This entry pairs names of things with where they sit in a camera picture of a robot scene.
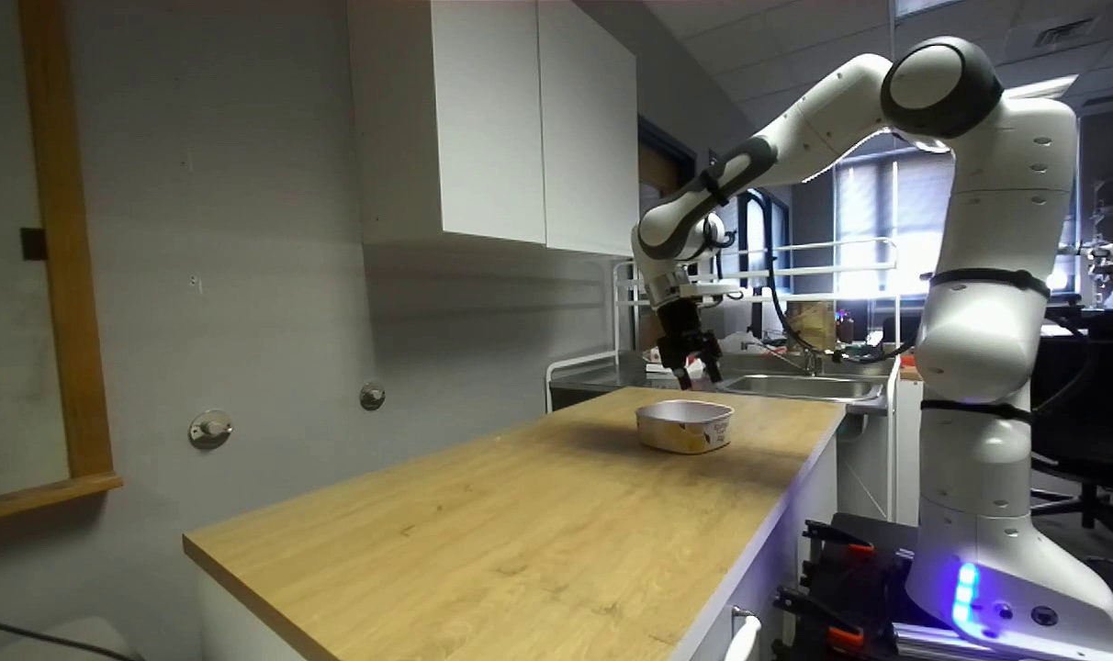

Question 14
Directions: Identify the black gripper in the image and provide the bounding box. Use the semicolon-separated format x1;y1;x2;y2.
654;298;727;391

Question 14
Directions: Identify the white plastic bowl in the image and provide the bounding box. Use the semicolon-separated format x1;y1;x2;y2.
631;397;738;460

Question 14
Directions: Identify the tan container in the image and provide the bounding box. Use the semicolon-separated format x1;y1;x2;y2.
782;298;846;358

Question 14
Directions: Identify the window with blinds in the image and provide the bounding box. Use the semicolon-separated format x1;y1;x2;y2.
785;137;1086;303

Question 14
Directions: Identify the black orange clamp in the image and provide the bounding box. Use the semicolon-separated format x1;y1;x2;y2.
802;517;913;581
767;585;906;661

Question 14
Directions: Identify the black office chair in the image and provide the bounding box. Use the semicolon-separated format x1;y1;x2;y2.
1029;307;1113;559

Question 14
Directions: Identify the ceiling light panel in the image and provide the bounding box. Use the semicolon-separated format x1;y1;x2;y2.
1001;69;1083;108

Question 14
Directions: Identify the wood framed whiteboard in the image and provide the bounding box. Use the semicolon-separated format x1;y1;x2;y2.
0;0;123;533

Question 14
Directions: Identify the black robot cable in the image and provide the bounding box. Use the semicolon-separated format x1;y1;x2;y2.
759;267;927;372

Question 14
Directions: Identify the white drawer handle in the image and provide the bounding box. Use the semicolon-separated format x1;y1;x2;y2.
718;607;767;661

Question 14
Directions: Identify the white wall cabinet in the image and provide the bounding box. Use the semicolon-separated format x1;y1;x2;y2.
345;0;644;258

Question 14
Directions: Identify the silver wall hook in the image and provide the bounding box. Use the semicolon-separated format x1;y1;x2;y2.
185;406;236;452

